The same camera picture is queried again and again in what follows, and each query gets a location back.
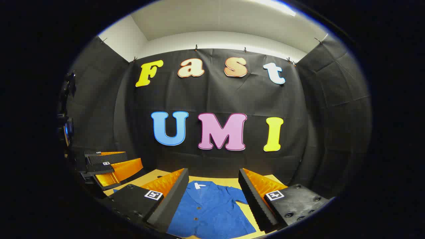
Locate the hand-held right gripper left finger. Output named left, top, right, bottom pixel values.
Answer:
left=106, top=168, right=190, bottom=233

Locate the blue button-up shirt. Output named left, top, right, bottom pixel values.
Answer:
left=113, top=181, right=257, bottom=239

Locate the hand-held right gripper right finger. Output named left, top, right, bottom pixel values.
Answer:
left=238, top=168, right=331, bottom=233

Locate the row of small backdrop clips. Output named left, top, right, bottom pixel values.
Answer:
left=101, top=37, right=322, bottom=65

